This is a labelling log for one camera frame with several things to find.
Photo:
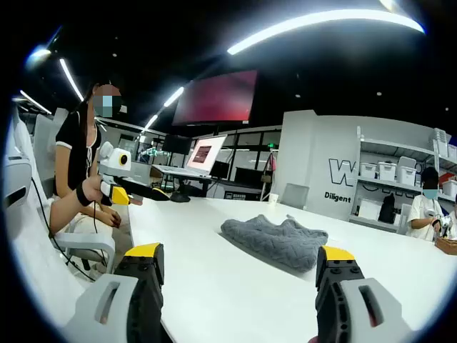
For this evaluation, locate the grey towel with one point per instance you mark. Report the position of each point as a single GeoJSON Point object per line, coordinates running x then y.
{"type": "Point", "coordinates": [271, 239]}

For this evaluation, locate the open silver laptop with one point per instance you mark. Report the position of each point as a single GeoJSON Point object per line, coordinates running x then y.
{"type": "Point", "coordinates": [205, 153]}

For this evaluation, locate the person's left hand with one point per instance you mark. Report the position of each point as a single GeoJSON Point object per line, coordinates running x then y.
{"type": "Point", "coordinates": [93, 189]}

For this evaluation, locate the small black object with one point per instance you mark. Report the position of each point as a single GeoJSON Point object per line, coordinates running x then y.
{"type": "Point", "coordinates": [180, 197]}

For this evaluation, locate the short ceiling light strip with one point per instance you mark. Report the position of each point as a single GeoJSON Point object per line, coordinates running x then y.
{"type": "Point", "coordinates": [69, 78]}
{"type": "Point", "coordinates": [173, 96]}
{"type": "Point", "coordinates": [150, 121]}

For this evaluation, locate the black monitor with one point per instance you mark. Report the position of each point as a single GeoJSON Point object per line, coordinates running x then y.
{"type": "Point", "coordinates": [177, 144]}

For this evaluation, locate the white office chair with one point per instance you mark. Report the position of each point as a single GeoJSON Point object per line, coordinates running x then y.
{"type": "Point", "coordinates": [93, 246]}

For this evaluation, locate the pale high-back chair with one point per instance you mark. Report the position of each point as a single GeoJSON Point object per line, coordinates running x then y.
{"type": "Point", "coordinates": [44, 143]}

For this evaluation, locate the large white box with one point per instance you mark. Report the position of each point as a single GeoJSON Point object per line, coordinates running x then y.
{"type": "Point", "coordinates": [369, 209]}

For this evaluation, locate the black bag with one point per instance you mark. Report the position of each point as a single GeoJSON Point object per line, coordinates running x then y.
{"type": "Point", "coordinates": [386, 212]}

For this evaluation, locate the grey chair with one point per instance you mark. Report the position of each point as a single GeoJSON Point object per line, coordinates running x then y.
{"type": "Point", "coordinates": [295, 196]}

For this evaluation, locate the white chest device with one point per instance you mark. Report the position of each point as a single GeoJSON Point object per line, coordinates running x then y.
{"type": "Point", "coordinates": [18, 178]}

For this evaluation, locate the person's white shirt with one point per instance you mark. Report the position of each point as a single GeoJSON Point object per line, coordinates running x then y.
{"type": "Point", "coordinates": [43, 271]}

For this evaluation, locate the white paper cup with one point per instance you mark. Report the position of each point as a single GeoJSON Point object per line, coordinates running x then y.
{"type": "Point", "coordinates": [273, 199]}

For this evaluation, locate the large red hanging screen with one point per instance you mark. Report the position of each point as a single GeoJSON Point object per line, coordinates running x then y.
{"type": "Point", "coordinates": [218, 98]}

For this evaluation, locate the brown wooden tray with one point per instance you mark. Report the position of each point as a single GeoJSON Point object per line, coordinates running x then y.
{"type": "Point", "coordinates": [448, 246]}

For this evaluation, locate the row of white storage boxes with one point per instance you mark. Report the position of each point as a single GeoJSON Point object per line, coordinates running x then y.
{"type": "Point", "coordinates": [387, 170]}

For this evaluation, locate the pink hanging garment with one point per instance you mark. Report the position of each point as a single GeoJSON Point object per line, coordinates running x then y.
{"type": "Point", "coordinates": [273, 162]}

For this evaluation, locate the grey metal shelf rack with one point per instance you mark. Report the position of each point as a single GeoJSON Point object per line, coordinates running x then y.
{"type": "Point", "coordinates": [396, 147]}

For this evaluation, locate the long ceiling light strip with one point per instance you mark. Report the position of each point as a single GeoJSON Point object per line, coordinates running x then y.
{"type": "Point", "coordinates": [321, 16]}

